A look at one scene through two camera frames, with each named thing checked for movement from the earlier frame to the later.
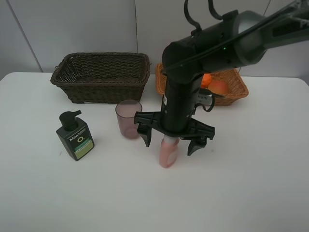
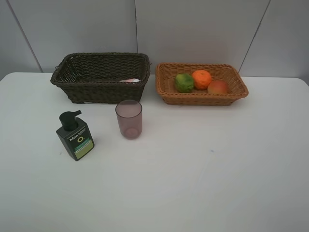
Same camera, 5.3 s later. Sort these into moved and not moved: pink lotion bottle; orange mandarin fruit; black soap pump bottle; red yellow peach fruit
Moved: pink lotion bottle
Not moved: orange mandarin fruit; black soap pump bottle; red yellow peach fruit
